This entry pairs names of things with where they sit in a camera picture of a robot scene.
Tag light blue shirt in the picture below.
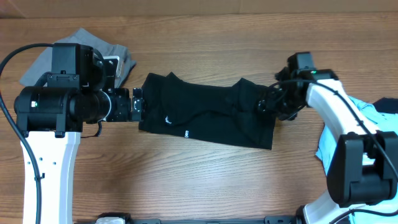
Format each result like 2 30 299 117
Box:
316 96 397 224

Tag grey folded trousers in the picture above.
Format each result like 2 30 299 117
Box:
20 28 136 90

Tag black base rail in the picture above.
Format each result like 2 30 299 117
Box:
94 213 305 224

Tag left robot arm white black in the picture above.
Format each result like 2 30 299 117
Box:
14 44 144 223

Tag black polo shirt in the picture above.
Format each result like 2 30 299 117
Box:
139 73 275 149

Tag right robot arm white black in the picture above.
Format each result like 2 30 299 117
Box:
257 52 397 223

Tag dark navy garment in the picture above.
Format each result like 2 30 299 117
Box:
373 98 398 114

